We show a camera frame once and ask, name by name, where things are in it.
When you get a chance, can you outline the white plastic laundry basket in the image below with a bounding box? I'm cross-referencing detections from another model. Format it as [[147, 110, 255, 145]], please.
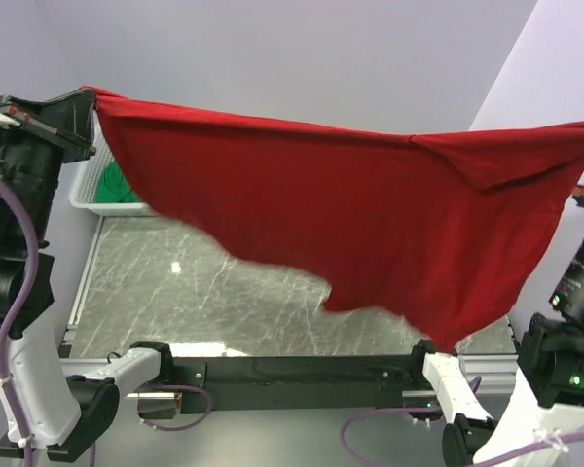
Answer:
[[69, 122, 154, 217]]

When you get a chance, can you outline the green t-shirt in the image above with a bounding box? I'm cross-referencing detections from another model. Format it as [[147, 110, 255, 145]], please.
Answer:
[[95, 162, 141, 204]]

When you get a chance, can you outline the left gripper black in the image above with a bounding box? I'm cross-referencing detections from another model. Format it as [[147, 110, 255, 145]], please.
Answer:
[[0, 84, 99, 239]]

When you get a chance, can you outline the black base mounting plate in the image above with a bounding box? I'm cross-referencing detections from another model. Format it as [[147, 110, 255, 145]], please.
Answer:
[[167, 355, 431, 411]]

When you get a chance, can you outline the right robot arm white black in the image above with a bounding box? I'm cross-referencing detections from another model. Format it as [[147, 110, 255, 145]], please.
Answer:
[[403, 182, 584, 466]]

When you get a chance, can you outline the red t-shirt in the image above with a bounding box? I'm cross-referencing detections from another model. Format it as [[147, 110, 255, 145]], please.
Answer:
[[94, 88, 584, 350]]

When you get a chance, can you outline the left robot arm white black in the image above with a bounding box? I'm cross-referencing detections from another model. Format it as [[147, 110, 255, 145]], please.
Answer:
[[0, 89, 175, 463]]

